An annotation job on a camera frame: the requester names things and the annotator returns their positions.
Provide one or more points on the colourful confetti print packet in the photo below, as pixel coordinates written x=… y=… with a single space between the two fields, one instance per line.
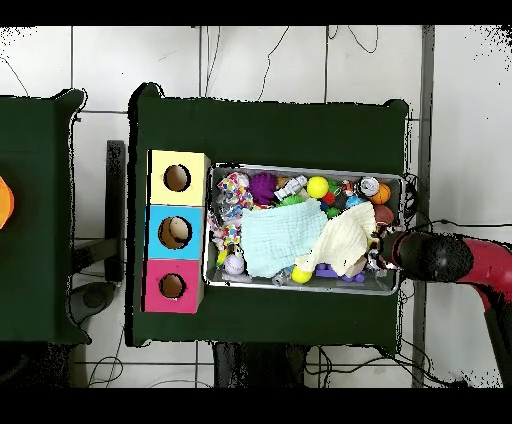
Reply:
x=236 y=190

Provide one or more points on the dark green tablecloth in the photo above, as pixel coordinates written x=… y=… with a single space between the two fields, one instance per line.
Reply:
x=260 y=132
x=32 y=160

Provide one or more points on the brown toy football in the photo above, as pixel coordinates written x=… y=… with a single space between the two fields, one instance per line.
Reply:
x=384 y=215

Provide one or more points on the dark grey floor base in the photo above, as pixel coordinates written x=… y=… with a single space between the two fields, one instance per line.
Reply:
x=94 y=298

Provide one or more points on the orange toy basketball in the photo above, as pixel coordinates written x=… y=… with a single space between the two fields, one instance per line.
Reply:
x=382 y=194

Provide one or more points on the mint waffle cloth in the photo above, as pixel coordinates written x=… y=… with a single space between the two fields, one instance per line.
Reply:
x=280 y=236

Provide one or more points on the orange round object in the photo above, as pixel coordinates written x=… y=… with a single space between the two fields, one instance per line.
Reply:
x=4 y=204

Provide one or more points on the cream waffle cloth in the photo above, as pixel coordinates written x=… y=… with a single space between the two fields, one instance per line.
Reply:
x=344 y=240

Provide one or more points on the silver drink can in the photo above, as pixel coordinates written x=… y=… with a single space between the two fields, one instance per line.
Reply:
x=368 y=186

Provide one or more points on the silver toy camera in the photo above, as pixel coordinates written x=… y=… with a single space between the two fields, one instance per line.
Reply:
x=290 y=188

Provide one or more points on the yellow ball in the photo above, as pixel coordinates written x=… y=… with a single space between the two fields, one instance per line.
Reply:
x=317 y=187
x=300 y=275

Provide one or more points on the black pedestal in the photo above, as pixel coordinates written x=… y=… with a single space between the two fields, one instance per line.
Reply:
x=256 y=364

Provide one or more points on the wooden box with three holes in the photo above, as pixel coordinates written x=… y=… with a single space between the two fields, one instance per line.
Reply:
x=188 y=244

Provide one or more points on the shallow clear mesh bin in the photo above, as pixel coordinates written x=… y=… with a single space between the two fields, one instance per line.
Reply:
x=328 y=286

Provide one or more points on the white baseball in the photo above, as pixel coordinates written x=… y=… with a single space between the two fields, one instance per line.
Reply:
x=234 y=264

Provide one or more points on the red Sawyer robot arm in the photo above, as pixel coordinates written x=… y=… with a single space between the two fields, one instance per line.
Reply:
x=436 y=256

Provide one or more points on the purple spiky ball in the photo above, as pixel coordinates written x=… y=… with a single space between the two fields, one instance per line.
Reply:
x=262 y=188

